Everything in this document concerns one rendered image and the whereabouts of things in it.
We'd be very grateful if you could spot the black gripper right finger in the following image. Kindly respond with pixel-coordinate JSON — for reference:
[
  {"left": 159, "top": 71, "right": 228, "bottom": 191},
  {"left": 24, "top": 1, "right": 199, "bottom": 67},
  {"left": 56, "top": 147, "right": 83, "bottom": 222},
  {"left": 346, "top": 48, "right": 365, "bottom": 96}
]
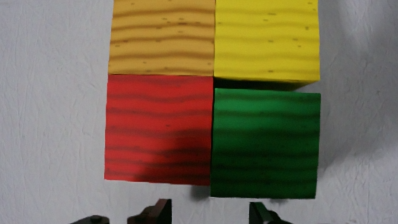
[{"left": 248, "top": 202, "right": 293, "bottom": 224}]

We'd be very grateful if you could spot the dark green cube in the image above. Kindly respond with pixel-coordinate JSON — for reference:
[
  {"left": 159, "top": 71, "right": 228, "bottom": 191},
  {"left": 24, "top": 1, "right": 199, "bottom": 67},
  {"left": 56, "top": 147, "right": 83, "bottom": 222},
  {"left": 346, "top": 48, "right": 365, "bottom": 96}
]
[{"left": 210, "top": 88, "right": 321, "bottom": 199}]

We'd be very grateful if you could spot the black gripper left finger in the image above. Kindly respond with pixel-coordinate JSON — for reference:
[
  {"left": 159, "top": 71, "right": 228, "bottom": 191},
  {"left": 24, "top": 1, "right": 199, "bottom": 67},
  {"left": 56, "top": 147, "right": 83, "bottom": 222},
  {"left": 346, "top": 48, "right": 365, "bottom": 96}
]
[{"left": 70, "top": 198, "right": 172, "bottom": 224}]

